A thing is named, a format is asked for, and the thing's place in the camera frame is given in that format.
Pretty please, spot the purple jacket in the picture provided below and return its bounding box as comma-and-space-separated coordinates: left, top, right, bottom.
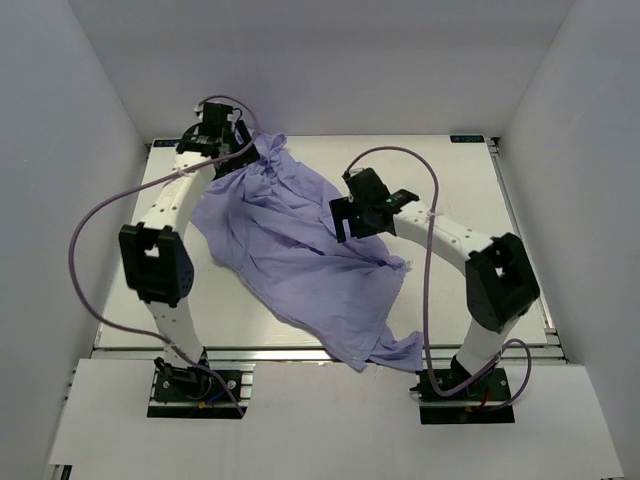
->
191, 133, 423, 372

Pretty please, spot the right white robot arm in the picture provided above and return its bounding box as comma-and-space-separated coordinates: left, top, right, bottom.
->
330, 168, 540, 399

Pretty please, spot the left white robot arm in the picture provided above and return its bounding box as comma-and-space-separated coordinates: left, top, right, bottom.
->
118, 95, 260, 399

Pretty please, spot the left blue table label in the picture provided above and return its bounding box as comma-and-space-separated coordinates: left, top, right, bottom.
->
152, 139, 180, 148

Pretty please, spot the blue table label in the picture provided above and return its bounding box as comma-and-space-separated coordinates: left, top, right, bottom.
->
449, 135, 485, 144
152, 139, 180, 148

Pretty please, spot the right blue table label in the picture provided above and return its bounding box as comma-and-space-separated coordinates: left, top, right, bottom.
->
449, 135, 485, 144

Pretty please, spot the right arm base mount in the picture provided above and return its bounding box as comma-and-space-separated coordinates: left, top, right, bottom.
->
409, 367, 515, 425

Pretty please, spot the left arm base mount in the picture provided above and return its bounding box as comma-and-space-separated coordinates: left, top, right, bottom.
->
147, 357, 250, 420

